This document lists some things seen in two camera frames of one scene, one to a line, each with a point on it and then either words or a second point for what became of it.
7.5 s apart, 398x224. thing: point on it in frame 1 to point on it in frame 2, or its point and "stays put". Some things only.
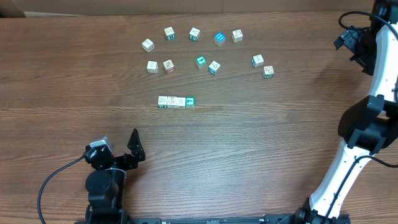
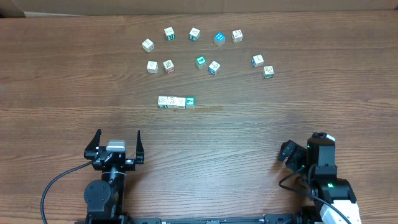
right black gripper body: x=363 y=43 to x=298 y=158
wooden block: x=162 y=101 stays put
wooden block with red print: x=181 y=102 stays put
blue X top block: x=171 y=101 stays put
